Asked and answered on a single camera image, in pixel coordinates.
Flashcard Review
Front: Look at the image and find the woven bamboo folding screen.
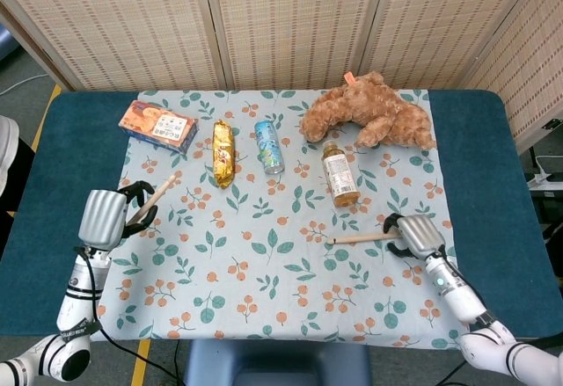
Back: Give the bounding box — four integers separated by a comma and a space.
0, 0, 563, 154

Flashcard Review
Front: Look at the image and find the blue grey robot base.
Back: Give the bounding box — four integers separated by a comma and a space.
183, 338, 371, 386

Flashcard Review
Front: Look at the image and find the blue orange cookie box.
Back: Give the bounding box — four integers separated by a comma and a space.
117, 99, 200, 155

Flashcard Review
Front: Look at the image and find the blue drink can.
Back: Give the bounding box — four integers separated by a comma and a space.
253, 120, 286, 175

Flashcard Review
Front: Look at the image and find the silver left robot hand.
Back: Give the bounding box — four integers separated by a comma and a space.
77, 180, 158, 251

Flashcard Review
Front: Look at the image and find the thin white floor cable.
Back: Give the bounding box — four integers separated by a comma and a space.
0, 74, 46, 96

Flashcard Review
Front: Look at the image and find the amber tea bottle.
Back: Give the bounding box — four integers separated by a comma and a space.
321, 140, 362, 209

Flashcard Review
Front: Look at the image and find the floral leaf-print tablecloth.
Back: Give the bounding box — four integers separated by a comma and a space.
94, 89, 468, 348

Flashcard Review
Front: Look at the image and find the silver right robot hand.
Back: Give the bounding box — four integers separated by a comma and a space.
383, 212, 446, 260

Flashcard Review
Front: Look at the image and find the white rounded object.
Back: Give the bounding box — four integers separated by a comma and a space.
0, 115, 21, 196

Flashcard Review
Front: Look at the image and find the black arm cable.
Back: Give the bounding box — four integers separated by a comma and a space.
74, 247, 186, 386

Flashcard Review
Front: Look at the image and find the brown plush teddy bear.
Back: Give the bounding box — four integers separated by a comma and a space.
299, 71, 437, 150

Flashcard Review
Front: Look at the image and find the gold snack packet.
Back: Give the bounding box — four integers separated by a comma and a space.
212, 120, 238, 190

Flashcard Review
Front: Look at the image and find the wooden stick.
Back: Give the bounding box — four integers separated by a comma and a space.
326, 231, 399, 246
131, 172, 182, 223

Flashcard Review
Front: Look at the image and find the white power cable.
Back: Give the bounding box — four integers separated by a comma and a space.
532, 147, 563, 177

